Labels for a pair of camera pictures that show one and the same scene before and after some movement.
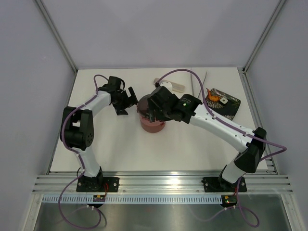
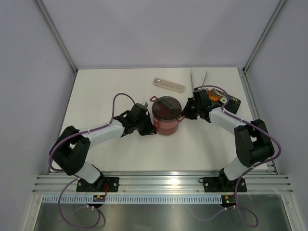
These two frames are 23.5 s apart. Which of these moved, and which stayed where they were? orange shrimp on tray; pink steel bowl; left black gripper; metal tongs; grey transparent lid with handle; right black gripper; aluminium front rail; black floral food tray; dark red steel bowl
Moved: dark red steel bowl; left black gripper; right black gripper; grey transparent lid with handle; pink steel bowl
Stayed: black floral food tray; aluminium front rail; metal tongs; orange shrimp on tray
